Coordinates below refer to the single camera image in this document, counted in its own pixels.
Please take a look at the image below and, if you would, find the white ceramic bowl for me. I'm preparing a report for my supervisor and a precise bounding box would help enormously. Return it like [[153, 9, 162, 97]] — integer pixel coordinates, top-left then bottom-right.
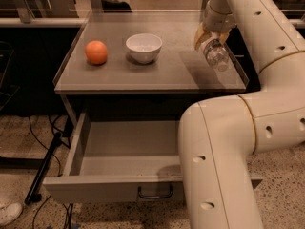
[[126, 33, 163, 64]]

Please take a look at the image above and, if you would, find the black pole on floor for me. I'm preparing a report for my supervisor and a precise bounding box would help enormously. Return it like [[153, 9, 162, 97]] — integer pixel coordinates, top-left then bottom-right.
[[24, 132, 61, 205]]

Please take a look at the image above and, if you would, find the orange fruit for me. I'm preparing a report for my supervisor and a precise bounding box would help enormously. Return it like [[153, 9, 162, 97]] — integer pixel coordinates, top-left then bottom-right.
[[85, 40, 108, 65]]

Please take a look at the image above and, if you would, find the black metal drawer handle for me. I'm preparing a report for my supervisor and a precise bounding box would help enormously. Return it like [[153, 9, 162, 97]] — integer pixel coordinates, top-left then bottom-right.
[[137, 185, 173, 199]]

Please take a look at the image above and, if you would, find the clear plastic water bottle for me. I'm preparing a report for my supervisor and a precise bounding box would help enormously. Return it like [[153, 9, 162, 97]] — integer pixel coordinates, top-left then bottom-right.
[[200, 38, 229, 72]]

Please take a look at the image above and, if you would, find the white horizontal rail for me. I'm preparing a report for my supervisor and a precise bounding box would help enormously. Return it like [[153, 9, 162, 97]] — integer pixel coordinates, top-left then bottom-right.
[[0, 17, 305, 30]]

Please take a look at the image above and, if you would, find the grey cabinet with top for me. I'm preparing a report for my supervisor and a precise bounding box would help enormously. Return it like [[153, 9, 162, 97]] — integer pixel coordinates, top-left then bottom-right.
[[54, 10, 249, 122]]

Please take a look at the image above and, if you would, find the white shoe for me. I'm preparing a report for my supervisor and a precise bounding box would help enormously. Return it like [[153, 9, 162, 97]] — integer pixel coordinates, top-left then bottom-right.
[[0, 202, 23, 226]]

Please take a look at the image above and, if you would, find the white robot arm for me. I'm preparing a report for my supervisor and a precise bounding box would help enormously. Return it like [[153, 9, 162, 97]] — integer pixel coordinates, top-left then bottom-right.
[[178, 0, 305, 229]]

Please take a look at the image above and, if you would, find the open grey top drawer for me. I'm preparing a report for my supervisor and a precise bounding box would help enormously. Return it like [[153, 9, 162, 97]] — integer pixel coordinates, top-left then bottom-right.
[[44, 106, 255, 210]]

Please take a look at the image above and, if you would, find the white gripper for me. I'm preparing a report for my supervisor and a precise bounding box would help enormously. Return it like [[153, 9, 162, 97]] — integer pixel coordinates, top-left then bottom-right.
[[193, 2, 236, 51]]

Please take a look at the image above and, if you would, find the black floor cable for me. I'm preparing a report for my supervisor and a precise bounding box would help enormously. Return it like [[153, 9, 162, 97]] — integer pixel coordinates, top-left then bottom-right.
[[28, 114, 72, 177]]

